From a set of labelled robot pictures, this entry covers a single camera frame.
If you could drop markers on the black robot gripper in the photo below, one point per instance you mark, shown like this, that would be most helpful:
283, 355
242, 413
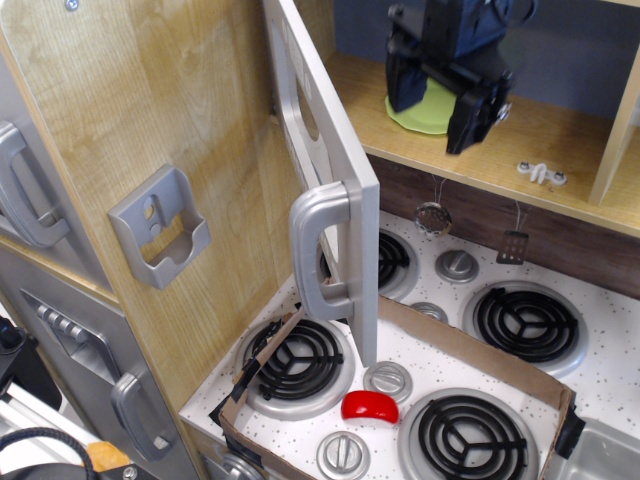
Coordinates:
458, 42

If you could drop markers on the grey toy microwave door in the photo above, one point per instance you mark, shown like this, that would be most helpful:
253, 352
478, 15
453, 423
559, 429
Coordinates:
334, 224

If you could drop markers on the green plastic plate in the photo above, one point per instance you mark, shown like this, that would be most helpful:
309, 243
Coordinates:
431, 115

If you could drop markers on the hanging metal strainer spoon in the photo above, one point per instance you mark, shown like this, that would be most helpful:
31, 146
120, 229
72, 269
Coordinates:
431, 217

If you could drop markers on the white plastic door latch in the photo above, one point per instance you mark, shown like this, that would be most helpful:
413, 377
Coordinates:
540, 173

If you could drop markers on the hanging metal spatula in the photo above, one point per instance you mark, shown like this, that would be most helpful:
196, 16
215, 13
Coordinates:
514, 243

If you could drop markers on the grey back stove knob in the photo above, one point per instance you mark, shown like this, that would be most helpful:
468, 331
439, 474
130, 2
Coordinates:
457, 267

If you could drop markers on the back left stove burner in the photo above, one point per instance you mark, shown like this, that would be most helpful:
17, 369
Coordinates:
398, 267

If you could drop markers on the stove burner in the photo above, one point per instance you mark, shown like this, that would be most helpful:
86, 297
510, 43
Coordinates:
460, 433
307, 375
398, 267
531, 322

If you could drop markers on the grey small stove knob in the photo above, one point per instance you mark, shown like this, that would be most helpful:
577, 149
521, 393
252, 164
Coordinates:
431, 309

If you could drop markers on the back right stove burner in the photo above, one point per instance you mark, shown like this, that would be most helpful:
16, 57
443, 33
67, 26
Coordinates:
531, 322

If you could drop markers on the grey centre stove knob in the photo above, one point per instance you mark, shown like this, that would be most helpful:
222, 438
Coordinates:
389, 378

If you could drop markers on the front left stove burner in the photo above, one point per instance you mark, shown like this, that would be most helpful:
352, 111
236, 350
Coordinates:
307, 375

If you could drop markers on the red plastic toy piece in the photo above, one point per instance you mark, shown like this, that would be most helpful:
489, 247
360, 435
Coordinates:
370, 405

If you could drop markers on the front right stove burner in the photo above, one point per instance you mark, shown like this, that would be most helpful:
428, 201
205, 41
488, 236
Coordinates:
460, 433

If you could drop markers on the grey front stove knob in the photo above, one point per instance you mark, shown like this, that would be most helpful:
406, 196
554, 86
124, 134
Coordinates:
343, 455

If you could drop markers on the silver sink basin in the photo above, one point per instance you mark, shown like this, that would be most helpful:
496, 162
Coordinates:
602, 452

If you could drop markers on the grey oven knob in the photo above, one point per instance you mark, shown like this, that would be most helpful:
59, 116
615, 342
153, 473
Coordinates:
238, 469

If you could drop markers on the grey ice dispenser panel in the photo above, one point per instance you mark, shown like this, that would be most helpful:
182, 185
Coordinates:
80, 344

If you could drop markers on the grey wall phone holder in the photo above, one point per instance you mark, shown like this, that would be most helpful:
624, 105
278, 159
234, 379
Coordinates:
150, 209

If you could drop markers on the brown cardboard frame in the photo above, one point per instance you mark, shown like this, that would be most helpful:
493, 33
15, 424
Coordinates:
437, 357

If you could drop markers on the upper grey fridge handle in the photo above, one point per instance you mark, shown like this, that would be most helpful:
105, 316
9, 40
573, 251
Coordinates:
27, 213

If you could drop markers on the grey fridge handle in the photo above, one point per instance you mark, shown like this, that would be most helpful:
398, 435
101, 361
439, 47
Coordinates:
123, 397
27, 213

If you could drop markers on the lower grey fridge handle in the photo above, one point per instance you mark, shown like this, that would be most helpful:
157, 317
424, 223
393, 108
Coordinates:
123, 397

